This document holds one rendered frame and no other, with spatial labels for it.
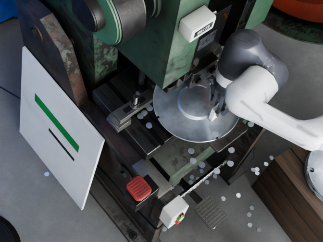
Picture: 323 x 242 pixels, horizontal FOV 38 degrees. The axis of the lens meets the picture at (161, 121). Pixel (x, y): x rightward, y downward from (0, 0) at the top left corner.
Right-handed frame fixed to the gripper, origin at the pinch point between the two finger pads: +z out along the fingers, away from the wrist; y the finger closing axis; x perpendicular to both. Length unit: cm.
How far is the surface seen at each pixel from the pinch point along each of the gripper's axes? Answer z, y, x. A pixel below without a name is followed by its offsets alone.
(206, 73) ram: -10.7, -8.4, 1.7
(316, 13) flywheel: -25.5, 1.6, 33.2
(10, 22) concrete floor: 81, -132, -7
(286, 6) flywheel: -19.7, -8.0, 33.3
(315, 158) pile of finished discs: 44, 30, 42
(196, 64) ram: -17.0, -10.2, -2.2
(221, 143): 4.1, 8.1, -3.9
